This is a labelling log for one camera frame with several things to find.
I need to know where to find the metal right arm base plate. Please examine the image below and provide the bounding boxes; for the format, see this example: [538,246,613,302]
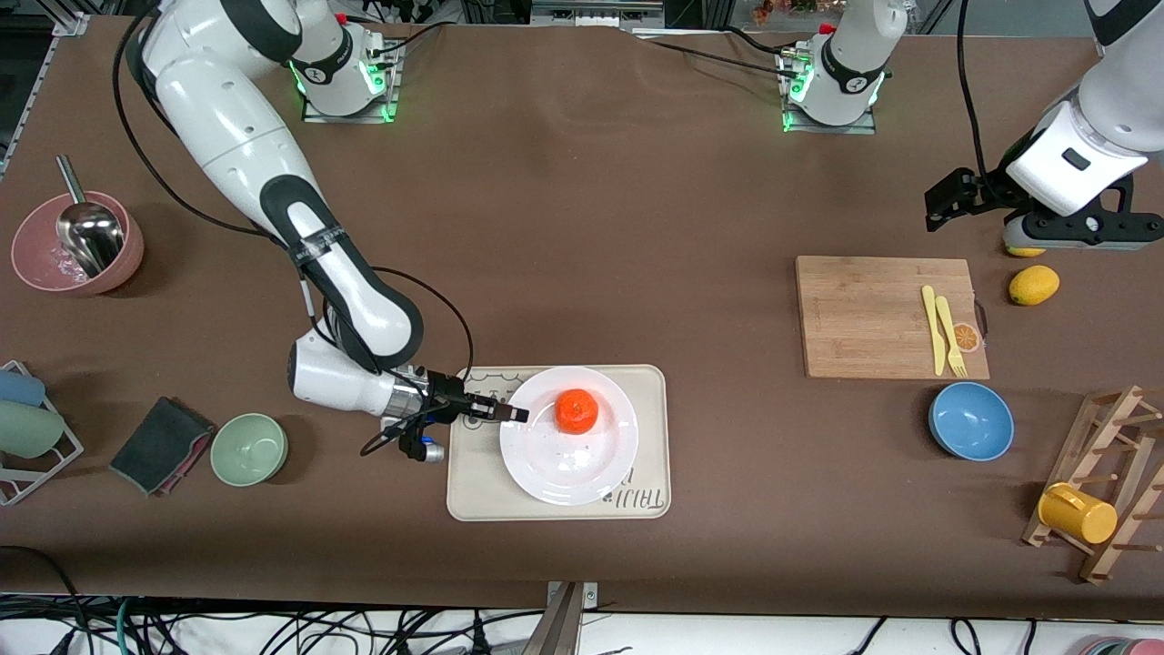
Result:
[300,41,403,124]

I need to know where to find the blue plastic bowl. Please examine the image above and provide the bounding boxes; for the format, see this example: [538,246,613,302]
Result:
[928,381,1016,462]

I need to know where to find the dark grey folded cloth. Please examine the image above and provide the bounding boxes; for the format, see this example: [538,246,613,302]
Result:
[109,396,217,498]

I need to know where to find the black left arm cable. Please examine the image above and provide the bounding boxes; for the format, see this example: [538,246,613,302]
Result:
[957,0,994,183]

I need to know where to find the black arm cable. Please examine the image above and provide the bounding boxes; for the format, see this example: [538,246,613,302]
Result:
[113,9,476,458]
[957,0,994,183]

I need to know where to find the steel ladle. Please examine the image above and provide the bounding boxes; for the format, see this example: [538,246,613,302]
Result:
[56,155,125,278]

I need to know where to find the pale blue cup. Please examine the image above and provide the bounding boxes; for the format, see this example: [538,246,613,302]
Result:
[0,369,46,408]

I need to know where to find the yellow plastic fork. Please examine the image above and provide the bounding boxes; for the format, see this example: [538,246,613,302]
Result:
[936,296,968,378]

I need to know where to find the orange mandarin fruit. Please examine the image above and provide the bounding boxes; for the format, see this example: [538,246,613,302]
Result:
[556,388,600,436]

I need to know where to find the pink bowl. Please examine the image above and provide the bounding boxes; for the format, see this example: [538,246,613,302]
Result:
[11,191,145,297]

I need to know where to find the bamboo cutting board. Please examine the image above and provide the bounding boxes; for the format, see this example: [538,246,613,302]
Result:
[796,255,991,381]

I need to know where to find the yellow plastic knife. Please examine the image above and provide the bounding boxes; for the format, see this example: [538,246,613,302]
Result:
[921,285,947,377]

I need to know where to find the yellow plastic cup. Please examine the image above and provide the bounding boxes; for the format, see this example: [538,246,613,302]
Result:
[1038,482,1119,546]

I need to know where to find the metal table edge bracket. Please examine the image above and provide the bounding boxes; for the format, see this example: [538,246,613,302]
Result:
[544,582,599,655]

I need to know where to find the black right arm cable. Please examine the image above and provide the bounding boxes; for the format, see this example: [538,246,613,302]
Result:
[113,9,476,458]

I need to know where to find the wooden peg cup rack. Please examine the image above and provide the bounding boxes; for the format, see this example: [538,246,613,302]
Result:
[1021,385,1164,585]

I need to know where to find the white wire cup rack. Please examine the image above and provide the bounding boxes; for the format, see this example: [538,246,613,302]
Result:
[0,360,85,507]

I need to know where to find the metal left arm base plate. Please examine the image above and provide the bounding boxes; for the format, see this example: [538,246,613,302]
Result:
[780,45,878,136]

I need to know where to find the pale green cup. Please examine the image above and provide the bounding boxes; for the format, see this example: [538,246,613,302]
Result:
[0,400,66,459]

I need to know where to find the pale green bowl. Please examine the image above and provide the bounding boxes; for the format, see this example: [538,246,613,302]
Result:
[210,413,289,488]

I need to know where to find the white round plate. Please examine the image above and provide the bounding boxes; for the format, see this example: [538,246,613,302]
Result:
[499,366,640,507]

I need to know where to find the aluminium frame profile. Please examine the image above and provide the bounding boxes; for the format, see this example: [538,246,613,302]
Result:
[530,0,667,30]

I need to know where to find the beige bear print tray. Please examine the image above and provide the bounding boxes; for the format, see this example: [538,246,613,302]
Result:
[446,364,672,523]

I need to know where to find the black cable on table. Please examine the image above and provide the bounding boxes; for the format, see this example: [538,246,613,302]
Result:
[382,23,448,51]
[637,36,794,74]

